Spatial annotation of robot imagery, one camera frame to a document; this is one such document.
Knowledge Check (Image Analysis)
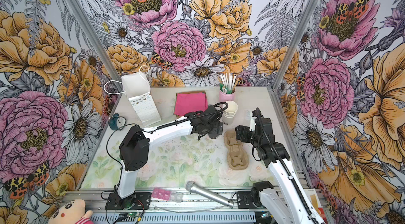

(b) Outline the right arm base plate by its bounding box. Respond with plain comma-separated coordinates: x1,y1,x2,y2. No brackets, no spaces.
236,191,262,209

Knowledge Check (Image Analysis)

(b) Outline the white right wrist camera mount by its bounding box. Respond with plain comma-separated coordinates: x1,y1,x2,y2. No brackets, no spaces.
249,111,257,132

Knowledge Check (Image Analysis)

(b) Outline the bandage box red white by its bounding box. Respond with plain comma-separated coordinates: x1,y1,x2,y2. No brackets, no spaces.
304,189,328,224

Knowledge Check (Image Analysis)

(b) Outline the pink napkin stack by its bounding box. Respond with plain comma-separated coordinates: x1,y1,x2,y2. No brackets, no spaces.
173,92,208,117

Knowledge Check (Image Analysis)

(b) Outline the teal alarm clock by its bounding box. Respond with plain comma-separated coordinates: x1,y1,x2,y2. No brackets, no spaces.
108,113,127,131

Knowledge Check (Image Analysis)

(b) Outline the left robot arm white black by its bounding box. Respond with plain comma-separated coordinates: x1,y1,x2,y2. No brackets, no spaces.
105,102,229,210

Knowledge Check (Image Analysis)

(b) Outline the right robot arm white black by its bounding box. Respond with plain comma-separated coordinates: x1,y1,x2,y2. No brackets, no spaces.
235,108,324,224

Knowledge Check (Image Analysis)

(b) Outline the silver microphone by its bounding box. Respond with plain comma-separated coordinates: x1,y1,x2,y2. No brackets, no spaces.
186,181,234,209

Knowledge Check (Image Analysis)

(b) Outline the pink straw holder cup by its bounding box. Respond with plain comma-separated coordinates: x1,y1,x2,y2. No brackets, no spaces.
219,91,236,102

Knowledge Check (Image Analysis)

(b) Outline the pink plastic clip box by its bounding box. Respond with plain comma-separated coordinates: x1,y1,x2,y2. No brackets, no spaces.
151,188,183,203

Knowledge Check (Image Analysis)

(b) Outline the white paper gift bag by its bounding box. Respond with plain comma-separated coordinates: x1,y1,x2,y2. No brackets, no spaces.
103,65,161,126

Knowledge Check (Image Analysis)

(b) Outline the plush doll toy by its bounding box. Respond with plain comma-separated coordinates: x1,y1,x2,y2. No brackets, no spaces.
48,199,94,224

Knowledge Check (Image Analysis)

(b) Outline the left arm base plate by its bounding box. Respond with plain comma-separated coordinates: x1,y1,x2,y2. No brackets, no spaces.
105,192,151,210

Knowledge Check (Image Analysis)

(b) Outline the brown pulp cup carrier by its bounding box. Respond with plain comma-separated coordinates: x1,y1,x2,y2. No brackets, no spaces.
224,130,249,170

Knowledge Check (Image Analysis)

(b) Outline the stack of white paper cups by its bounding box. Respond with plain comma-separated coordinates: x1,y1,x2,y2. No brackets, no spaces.
222,100,238,125

